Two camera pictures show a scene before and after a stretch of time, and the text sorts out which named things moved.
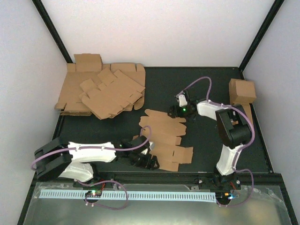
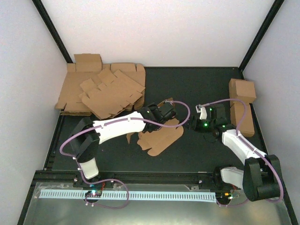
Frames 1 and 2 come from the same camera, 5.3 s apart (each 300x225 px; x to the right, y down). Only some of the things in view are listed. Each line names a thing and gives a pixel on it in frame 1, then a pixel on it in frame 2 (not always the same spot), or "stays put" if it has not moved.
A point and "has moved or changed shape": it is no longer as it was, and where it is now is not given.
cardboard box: (241, 91) stays put
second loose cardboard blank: (116, 92) stays put
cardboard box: (165, 130) has moved or changed shape
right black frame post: (260, 34) stays put
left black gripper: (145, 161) → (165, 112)
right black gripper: (175, 111) → (193, 119)
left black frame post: (54, 31) stays put
